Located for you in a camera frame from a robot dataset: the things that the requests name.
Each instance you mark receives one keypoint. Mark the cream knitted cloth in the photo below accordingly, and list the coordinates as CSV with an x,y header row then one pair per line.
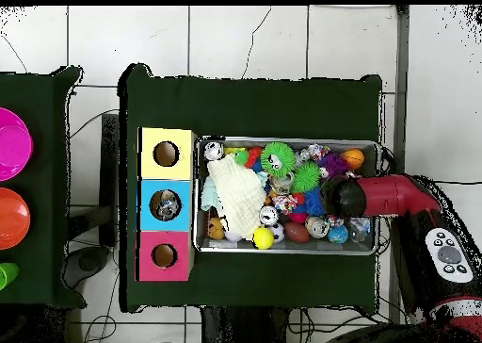
x,y
236,196

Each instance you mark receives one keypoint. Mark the wooden box with three holes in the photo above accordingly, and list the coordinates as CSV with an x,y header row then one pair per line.
x,y
181,192

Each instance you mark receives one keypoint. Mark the small globe ball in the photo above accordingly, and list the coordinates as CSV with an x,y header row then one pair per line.
x,y
338,234

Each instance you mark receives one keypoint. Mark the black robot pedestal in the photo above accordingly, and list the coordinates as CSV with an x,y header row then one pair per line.
x,y
248,328

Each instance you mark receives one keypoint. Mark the yellow ball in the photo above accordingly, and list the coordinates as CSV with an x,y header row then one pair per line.
x,y
263,238

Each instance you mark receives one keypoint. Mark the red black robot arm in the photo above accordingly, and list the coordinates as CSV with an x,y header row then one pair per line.
x,y
399,196

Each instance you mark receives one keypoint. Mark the red silver soda can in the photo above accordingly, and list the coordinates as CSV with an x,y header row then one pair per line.
x,y
317,227
214,150

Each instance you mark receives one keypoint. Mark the bag of coloured spiky balls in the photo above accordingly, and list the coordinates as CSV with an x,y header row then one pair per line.
x,y
246,158

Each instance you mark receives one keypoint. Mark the pink plate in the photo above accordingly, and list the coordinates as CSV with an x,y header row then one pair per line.
x,y
11,143

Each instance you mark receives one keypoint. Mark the orange plate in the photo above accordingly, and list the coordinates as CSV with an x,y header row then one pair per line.
x,y
11,218

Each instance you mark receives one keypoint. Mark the green spiky ball with eyes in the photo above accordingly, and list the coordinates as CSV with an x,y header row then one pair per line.
x,y
279,160

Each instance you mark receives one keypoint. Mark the small soccer ball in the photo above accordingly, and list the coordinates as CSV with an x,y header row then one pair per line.
x,y
276,232

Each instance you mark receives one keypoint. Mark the clear mesh bin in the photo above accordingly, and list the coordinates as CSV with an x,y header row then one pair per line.
x,y
203,245

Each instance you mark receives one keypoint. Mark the purple spiky ball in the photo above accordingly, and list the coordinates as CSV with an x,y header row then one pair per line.
x,y
333,164

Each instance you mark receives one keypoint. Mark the green cup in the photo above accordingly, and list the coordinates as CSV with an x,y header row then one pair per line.
x,y
6,275

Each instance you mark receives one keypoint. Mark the brown toy football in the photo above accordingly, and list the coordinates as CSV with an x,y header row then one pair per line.
x,y
297,232

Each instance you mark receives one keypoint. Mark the plain green spiky ball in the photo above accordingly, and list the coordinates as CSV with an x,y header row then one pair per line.
x,y
306,176

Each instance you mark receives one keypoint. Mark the blue spiky ball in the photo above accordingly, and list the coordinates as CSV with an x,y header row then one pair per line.
x,y
312,203

